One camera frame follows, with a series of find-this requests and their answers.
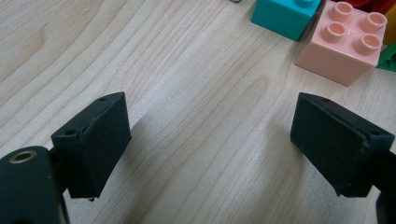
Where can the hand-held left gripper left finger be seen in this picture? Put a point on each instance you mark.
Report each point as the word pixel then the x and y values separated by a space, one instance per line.
pixel 93 146

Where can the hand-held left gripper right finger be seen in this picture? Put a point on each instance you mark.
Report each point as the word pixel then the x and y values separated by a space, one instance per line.
pixel 333 146

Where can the pink toy building block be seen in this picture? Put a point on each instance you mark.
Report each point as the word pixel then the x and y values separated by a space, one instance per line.
pixel 339 53

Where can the green curved toy building block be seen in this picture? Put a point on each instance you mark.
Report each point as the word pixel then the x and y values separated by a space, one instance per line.
pixel 389 59

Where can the yellow toy building block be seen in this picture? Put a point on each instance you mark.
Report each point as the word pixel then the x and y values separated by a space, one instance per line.
pixel 391 28

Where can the teal toy building block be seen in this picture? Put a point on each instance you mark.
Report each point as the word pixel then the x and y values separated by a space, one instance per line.
pixel 280 15

